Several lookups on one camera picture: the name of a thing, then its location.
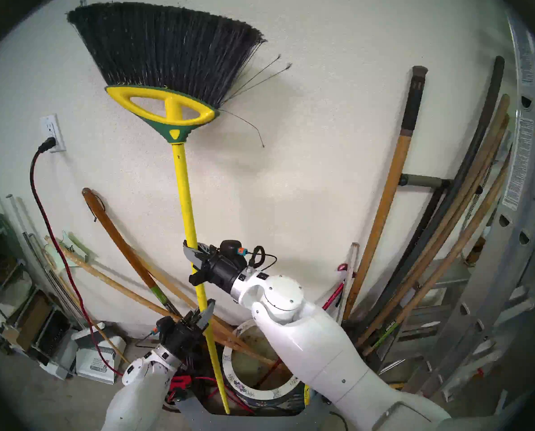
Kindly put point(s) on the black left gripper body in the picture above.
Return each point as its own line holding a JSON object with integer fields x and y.
{"x": 180, "y": 338}

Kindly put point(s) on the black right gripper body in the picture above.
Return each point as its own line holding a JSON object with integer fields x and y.
{"x": 220, "y": 273}

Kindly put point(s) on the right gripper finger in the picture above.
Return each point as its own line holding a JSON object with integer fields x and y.
{"x": 187, "y": 251}
{"x": 194, "y": 279}

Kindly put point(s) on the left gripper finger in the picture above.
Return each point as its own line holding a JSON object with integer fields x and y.
{"x": 192, "y": 320}
{"x": 209, "y": 312}

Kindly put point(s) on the yellow broom with black bristles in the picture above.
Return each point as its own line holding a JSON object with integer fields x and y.
{"x": 184, "y": 187}

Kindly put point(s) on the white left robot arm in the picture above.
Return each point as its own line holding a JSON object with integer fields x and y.
{"x": 133, "y": 403}

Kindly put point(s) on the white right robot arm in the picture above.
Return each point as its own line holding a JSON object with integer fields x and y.
{"x": 317, "y": 345}

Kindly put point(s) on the white floral ceramic pot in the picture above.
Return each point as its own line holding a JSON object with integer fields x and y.
{"x": 238, "y": 380}

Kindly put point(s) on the light wooden stick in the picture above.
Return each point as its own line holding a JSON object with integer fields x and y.
{"x": 115, "y": 284}
{"x": 168, "y": 284}

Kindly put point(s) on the thin wooden dowel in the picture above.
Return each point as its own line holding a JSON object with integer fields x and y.
{"x": 110, "y": 340}

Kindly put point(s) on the white dustpan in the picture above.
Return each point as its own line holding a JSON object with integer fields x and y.
{"x": 99, "y": 360}

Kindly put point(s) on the pale green plastic blade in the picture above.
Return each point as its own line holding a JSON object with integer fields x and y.
{"x": 72, "y": 250}

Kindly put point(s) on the grey metal storage shelf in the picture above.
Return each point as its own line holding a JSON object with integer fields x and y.
{"x": 54, "y": 333}

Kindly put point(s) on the yellow label box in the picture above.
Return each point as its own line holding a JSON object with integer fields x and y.
{"x": 308, "y": 392}

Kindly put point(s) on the white flat wooden stick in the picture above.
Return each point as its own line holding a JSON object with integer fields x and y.
{"x": 352, "y": 264}

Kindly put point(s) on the grey metal rods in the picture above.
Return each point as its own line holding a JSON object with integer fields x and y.
{"x": 47, "y": 273}

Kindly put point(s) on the brown cardboard box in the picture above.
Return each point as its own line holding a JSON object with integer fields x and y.
{"x": 34, "y": 318}

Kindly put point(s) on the grey step ladder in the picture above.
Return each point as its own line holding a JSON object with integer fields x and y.
{"x": 433, "y": 295}

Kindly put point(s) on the aluminium extension ladder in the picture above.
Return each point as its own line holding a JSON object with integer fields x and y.
{"x": 519, "y": 165}

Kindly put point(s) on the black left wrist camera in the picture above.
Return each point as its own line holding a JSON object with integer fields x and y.
{"x": 163, "y": 326}

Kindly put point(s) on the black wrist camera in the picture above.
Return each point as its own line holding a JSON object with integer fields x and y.
{"x": 163, "y": 326}
{"x": 229, "y": 247}

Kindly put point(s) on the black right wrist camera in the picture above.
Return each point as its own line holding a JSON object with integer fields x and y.
{"x": 229, "y": 247}

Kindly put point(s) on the white wall outlet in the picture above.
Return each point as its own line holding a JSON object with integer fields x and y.
{"x": 53, "y": 131}

